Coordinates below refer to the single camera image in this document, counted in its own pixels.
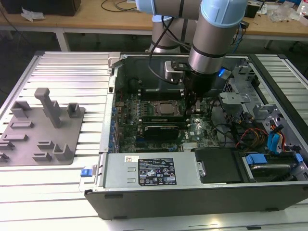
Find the green RAM stick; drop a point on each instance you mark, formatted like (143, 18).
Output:
(161, 118)

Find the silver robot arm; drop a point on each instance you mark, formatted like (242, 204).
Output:
(209, 36)

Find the black RAM slot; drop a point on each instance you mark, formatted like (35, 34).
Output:
(161, 93)
(161, 98)
(161, 90)

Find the silver metal drive cage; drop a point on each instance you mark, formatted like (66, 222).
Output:
(234, 97)

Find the silver CPU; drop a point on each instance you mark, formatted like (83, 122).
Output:
(166, 108)

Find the green motherboard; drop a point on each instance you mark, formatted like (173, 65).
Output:
(207, 134)

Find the black graphics card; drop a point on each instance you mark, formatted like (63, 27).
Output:
(161, 132)

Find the silver finned chipset heatsink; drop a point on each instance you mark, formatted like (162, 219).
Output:
(191, 146)

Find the small black adapter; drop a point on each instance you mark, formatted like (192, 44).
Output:
(245, 24)

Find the black plastic shroud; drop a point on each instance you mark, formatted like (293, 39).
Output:
(221, 166)

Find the grey plastic case latch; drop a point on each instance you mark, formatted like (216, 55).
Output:
(113, 57)

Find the small black device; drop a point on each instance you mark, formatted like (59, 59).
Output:
(254, 10)

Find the hard disk blue carrier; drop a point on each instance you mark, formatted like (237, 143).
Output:
(256, 160)

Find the clear plastic bags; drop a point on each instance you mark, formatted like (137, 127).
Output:
(281, 13)

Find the wooden desk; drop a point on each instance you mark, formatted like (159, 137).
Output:
(101, 21)

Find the silver power supply box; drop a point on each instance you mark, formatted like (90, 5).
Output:
(115, 170)

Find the black open PC case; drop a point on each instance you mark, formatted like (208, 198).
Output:
(168, 204)

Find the blue plastic release latch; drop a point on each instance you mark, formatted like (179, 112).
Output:
(86, 173)

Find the wide black box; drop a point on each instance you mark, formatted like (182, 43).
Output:
(48, 7)

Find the crumpled white paper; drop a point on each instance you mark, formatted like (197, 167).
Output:
(32, 15)

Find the grey parts rack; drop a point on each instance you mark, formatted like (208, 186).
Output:
(31, 149)

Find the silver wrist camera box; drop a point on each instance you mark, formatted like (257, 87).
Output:
(173, 72)

